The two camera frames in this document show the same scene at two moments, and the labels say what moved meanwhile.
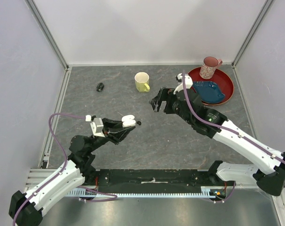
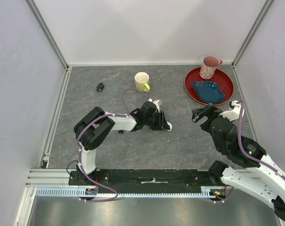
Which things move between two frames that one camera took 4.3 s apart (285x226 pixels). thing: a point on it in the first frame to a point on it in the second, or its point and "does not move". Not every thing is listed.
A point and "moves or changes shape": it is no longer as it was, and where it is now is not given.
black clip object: [99, 87] does not move
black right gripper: [164, 94] to [209, 111]
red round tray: [221, 77] does not move
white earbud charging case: [128, 120] moves or changes shape
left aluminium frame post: [32, 7] does not move
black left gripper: [117, 136] to [163, 125]
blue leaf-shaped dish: [209, 91] does not move
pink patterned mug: [209, 66] does not move
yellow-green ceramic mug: [141, 81] does not move
